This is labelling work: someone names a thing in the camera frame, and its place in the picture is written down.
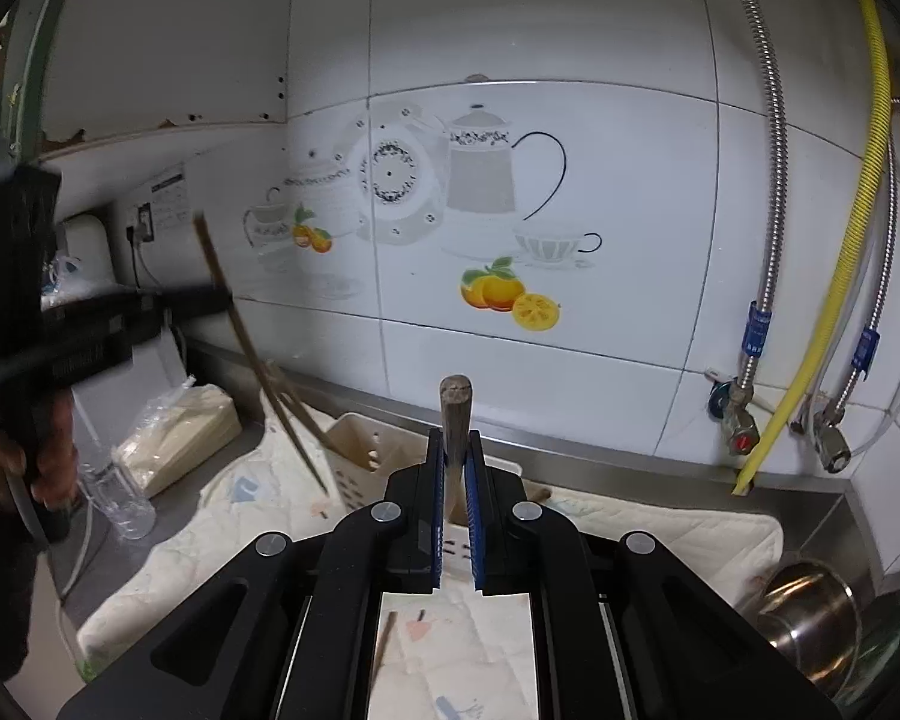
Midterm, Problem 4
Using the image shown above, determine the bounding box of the long braided metal hose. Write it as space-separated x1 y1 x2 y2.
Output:
690 0 788 391

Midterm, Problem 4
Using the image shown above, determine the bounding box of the clear plastic bag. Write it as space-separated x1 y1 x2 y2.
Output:
131 375 196 451

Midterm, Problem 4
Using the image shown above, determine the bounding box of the yellow gas hose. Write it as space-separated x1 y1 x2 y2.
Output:
731 0 895 497

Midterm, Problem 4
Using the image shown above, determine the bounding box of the beige tissue pack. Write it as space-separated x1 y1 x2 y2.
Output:
114 382 242 500

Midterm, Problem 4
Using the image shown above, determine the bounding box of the white cutting board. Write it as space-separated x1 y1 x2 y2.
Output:
56 214 192 466

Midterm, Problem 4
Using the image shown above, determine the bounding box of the green window frame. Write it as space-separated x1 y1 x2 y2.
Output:
0 0 95 162

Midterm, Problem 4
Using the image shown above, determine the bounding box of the beige plastic utensil holder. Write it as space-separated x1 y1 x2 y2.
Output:
321 411 527 571

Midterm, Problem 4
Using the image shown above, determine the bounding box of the red-handled metal valve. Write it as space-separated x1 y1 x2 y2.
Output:
705 367 762 457

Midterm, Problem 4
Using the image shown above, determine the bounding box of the person's left hand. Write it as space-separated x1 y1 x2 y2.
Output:
0 394 82 515

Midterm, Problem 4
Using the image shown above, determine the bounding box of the wooden utensil handle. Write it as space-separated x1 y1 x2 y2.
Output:
439 375 473 526

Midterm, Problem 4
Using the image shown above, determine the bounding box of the brown wooden chopstick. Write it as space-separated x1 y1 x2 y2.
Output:
193 211 331 496
367 611 398 698
265 360 342 458

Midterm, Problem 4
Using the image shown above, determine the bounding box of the stainless steel pot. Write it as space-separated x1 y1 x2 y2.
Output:
751 556 862 700

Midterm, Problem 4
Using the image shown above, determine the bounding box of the short braided metal hose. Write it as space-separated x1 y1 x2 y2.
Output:
825 157 900 421

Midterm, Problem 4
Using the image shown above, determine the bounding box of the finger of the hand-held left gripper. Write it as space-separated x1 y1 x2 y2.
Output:
131 286 232 325

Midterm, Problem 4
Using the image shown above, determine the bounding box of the plain metal valve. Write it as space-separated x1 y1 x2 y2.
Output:
791 394 852 475

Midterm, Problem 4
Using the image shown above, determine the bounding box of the person's left forearm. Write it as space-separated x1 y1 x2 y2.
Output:
0 491 46 683

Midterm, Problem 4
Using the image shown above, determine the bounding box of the white wall label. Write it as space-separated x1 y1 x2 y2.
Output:
148 163 188 230

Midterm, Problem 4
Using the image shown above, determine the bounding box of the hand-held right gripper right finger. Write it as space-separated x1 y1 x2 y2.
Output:
467 431 842 720

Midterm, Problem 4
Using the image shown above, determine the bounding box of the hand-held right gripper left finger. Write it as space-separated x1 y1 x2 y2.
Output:
56 427 445 720

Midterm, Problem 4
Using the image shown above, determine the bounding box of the clear glass mug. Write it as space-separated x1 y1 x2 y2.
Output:
81 457 157 542

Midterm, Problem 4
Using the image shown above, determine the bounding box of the printed quilted mat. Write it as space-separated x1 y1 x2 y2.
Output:
75 390 785 720

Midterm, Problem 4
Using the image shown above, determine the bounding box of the white cable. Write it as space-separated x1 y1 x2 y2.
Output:
60 499 97 605

